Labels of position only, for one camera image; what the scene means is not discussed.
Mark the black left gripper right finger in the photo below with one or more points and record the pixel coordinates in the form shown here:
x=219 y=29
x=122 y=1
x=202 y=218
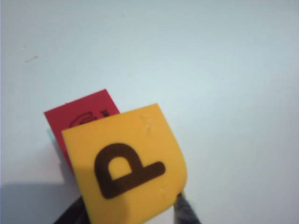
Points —
x=185 y=211

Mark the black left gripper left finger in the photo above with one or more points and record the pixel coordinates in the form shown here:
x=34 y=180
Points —
x=72 y=213

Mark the yellow foam letter block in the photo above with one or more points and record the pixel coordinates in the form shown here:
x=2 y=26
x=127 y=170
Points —
x=140 y=130

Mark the red foam letter block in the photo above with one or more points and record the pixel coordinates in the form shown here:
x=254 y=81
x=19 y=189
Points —
x=88 y=105

